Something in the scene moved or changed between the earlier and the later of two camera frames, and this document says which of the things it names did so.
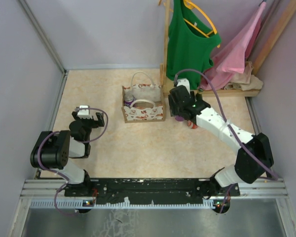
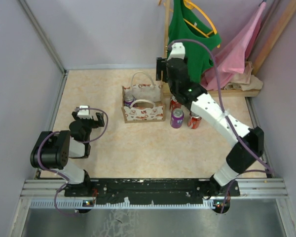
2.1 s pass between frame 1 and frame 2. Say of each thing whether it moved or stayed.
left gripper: stayed
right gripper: moved
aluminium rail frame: stayed
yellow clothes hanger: stayed
